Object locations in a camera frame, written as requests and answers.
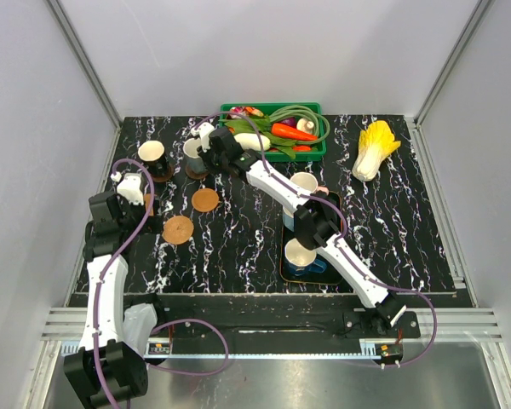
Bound light brown wooden coaster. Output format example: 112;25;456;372
144;193;155;216
192;188;220;212

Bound grey blue cup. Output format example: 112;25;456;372
183;138;207;174

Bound dark walnut coaster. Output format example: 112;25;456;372
151;164;174;183
185;166;209;180

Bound woven rattan coaster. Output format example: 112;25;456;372
162;216;194;245

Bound white cup dark body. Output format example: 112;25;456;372
138;141;169;175

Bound light blue cup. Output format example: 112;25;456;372
283;207;295;232

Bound pink cup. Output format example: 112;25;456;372
290;172;330;198

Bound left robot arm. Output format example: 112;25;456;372
64;191;168;408

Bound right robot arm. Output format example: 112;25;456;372
191;122;406;337

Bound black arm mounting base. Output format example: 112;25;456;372
124;294;421;354

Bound dark blue cup front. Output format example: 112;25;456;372
284;239;327;276

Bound white radish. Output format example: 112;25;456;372
234;133;271;151

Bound leafy green vegetable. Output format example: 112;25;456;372
219;118;296;160

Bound colourful snack packet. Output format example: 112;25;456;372
227;106;265;119

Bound orange carrot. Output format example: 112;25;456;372
271;123;318;141

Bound green plastic vegetable tray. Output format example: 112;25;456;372
219;102;326;163

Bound purple onion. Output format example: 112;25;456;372
280;117;297;128

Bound white mushroom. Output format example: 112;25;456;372
296;118;315;135

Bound green long beans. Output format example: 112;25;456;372
269;104;330;146

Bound black serving tray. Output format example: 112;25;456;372
279;190;354;286

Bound yellow napa cabbage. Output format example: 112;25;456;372
352;120;401;182

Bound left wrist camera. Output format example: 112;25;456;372
110;171;144;205

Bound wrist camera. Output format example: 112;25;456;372
110;171;144;205
191;122;215;152

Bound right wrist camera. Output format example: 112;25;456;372
191;122;215;152

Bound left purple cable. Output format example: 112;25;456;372
92;158;230;409

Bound purple cable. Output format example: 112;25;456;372
193;112;439;368
92;158;230;409

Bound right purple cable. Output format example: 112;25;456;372
193;112;439;368

